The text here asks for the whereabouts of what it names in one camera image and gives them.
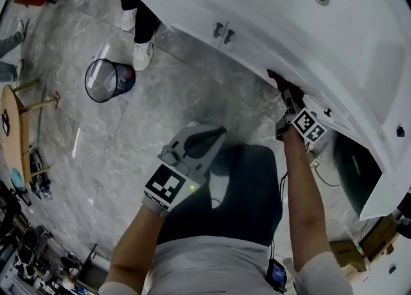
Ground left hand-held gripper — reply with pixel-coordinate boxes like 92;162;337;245
140;125;228;215

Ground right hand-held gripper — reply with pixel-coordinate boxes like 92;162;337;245
275;89;328;145

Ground brown cloth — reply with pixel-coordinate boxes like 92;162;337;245
267;68;304;109

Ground white drawer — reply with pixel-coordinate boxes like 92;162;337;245
300;91;353;139

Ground person's left forearm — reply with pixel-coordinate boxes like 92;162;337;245
105;205;168;288

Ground person's right forearm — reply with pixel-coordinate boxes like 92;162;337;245
281;129;331;273

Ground white cabinet door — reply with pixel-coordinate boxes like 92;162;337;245
151;0;226;51
220;19;290;91

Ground person's dark trousers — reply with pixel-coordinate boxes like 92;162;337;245
156;143;284;247

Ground white power strip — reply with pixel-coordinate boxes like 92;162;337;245
307;157;342;189

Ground white vanity cabinet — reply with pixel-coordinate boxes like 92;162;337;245
73;0;411;222

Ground black mesh waste bin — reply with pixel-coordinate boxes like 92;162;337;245
84;58;137;103

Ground person's white shirt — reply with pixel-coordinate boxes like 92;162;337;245
98;235;354;295

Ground round wooden table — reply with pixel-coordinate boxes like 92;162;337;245
0;78;59;189

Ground cluttered equipment rack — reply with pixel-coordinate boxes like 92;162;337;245
0;177;107;295

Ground black waist recorder device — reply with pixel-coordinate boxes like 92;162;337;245
265;257;288;295

